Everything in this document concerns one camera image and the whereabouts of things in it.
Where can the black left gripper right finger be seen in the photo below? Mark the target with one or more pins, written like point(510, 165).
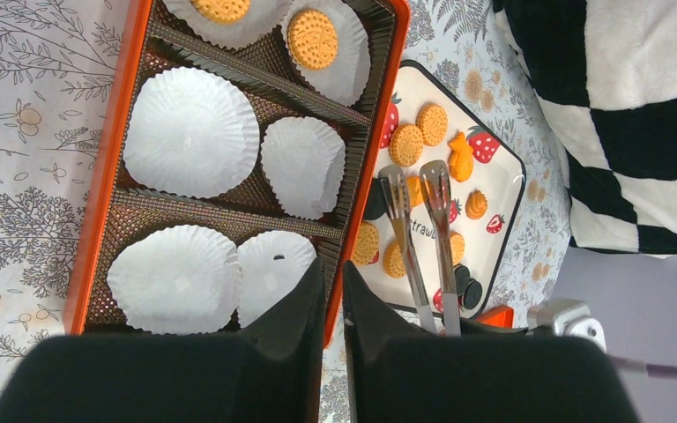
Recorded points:
point(399, 372)

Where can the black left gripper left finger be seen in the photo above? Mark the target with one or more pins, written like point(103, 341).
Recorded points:
point(268, 372)

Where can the metal tongs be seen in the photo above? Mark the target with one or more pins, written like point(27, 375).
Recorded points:
point(425, 256)

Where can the white strawberry tray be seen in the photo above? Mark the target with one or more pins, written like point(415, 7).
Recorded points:
point(498, 172)

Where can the round yellow biscuit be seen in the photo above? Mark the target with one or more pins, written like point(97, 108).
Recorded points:
point(222, 11)
point(457, 245)
point(312, 39)
point(406, 145)
point(432, 120)
point(393, 264)
point(367, 244)

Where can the orange cookie box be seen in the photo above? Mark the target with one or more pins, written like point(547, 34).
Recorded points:
point(121, 211)

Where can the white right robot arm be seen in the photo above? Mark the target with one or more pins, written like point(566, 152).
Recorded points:
point(559, 318)

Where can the white paper cup liner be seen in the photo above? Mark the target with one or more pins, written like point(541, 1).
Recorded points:
point(272, 264)
point(303, 159)
point(179, 280)
point(262, 17)
point(345, 79)
point(191, 133)

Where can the black sandwich cookie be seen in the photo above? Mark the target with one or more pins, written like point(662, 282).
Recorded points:
point(376, 206)
point(462, 278)
point(472, 294)

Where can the orange box lid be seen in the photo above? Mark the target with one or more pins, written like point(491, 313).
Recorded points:
point(501, 316)

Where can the orange fish cookie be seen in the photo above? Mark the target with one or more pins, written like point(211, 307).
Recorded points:
point(414, 191)
point(461, 160)

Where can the orange swirl cookie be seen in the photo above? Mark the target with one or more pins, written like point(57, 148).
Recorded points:
point(476, 205)

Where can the black white checkered pillow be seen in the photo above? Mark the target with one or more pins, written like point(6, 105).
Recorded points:
point(605, 77)

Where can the floral tablecloth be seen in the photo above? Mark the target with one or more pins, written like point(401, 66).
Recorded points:
point(57, 62)

